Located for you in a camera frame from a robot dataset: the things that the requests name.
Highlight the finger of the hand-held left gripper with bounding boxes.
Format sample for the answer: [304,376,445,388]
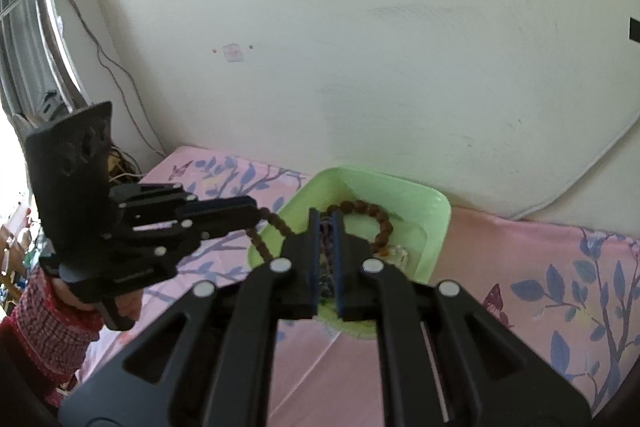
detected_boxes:
[117,203,262,264]
[111,181,257,214]

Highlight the purple bead bracelet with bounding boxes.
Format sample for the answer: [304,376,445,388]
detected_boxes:
[320,216,338,308]

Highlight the thin grey wall cable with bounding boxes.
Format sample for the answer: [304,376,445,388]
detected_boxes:
[46,0,168,158]

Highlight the person's left hand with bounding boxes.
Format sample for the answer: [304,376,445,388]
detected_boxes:
[54,278,142,323]

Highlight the pink tree printed bedsheet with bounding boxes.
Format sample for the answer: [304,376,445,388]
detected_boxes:
[75,145,640,427]

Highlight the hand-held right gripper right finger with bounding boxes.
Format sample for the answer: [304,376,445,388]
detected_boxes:
[331,210,592,427]

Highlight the brown bead bracelet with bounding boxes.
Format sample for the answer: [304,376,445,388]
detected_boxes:
[326,200,397,259]

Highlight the dark brown bead necklace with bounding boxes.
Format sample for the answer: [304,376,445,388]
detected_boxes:
[246,207,297,262]

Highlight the white framed window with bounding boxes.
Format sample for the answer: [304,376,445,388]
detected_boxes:
[0,0,93,120]

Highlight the white wall trim cable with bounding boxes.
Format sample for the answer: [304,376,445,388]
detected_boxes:
[519,111,640,222]

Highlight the light green plastic box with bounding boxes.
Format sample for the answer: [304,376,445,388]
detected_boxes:
[247,166,454,341]

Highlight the pale beaded jewelry piece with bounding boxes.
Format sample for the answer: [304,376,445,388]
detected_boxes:
[376,245,413,268]

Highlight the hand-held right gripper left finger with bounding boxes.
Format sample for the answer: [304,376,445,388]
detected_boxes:
[59,208,322,427]

